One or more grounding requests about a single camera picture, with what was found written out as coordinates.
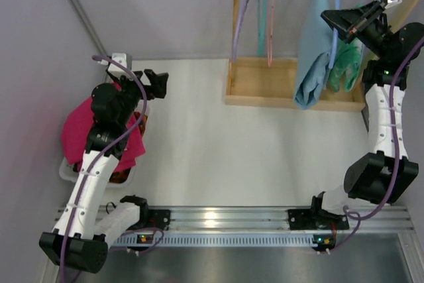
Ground perforated grey cable duct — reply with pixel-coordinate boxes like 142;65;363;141
113;233;320;248

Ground wooden clothes rack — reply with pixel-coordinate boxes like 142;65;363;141
225;0;424;113

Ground magenta trousers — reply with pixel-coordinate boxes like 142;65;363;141
60;95;146;173

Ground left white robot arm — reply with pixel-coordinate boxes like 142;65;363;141
39;69;169;273

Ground light blue trousers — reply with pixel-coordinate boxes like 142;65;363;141
293;0;333;109

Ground white plastic laundry basket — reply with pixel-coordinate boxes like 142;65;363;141
58;107;152;191

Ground purple cable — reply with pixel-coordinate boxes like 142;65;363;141
59;54;166;279
331;0;424;254

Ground orange patterned garment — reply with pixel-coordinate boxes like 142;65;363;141
109;115;148;184

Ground green white garment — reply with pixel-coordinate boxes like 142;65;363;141
327;38;364;92

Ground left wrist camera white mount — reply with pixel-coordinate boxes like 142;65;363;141
107;52;133;78

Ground blue plastic hanger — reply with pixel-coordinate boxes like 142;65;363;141
329;0;341;70

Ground aluminium mounting rail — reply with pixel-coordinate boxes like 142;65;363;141
54;205;415;231

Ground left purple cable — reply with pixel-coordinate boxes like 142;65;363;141
59;54;166;279

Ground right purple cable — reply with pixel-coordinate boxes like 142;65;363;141
331;0;424;254

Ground teal plastic hanger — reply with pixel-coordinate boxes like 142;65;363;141
257;0;268;56

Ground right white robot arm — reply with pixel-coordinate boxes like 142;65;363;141
321;1;423;222

